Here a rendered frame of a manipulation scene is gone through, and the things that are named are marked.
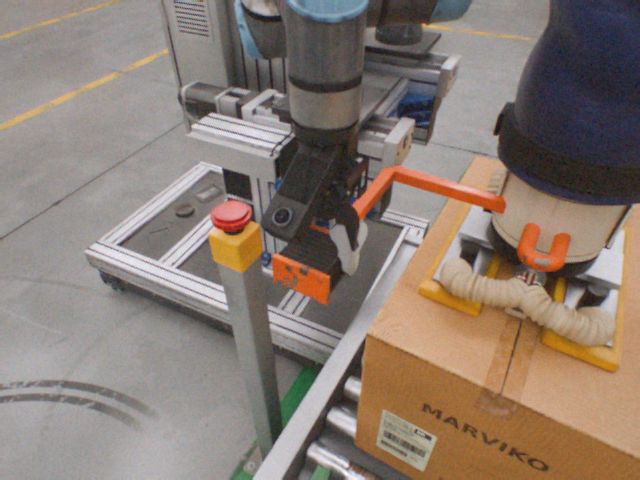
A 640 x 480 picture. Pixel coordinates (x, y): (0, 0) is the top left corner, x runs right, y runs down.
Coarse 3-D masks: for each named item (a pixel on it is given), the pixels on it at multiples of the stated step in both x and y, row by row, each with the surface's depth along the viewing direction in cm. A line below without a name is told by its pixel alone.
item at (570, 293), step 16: (624, 240) 79; (624, 256) 76; (624, 272) 73; (560, 288) 70; (576, 288) 70; (592, 288) 66; (608, 288) 70; (624, 288) 70; (576, 304) 67; (592, 304) 66; (608, 304) 67; (624, 304) 68; (544, 336) 64; (560, 336) 64; (576, 352) 62; (592, 352) 62; (608, 352) 62; (608, 368) 61
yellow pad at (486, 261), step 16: (464, 208) 86; (480, 208) 85; (448, 240) 79; (464, 240) 78; (448, 256) 75; (464, 256) 73; (480, 256) 75; (496, 256) 76; (432, 272) 73; (480, 272) 72; (432, 288) 70; (448, 304) 70; (464, 304) 68; (480, 304) 68
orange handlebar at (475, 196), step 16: (384, 176) 73; (400, 176) 74; (416, 176) 73; (432, 176) 72; (368, 192) 69; (432, 192) 73; (448, 192) 71; (464, 192) 70; (480, 192) 69; (368, 208) 68; (496, 208) 68; (528, 224) 64; (528, 240) 61; (560, 240) 61; (528, 256) 59; (544, 256) 58; (560, 256) 58
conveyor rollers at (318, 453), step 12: (360, 360) 110; (348, 384) 104; (348, 396) 105; (336, 408) 100; (336, 420) 98; (348, 420) 98; (336, 432) 99; (348, 432) 97; (312, 444) 94; (312, 456) 93; (324, 456) 92; (336, 456) 92; (336, 468) 91; (348, 468) 90; (360, 468) 91
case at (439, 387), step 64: (384, 320) 68; (448, 320) 68; (512, 320) 68; (384, 384) 73; (448, 384) 64; (512, 384) 60; (576, 384) 60; (384, 448) 87; (448, 448) 75; (512, 448) 65; (576, 448) 58
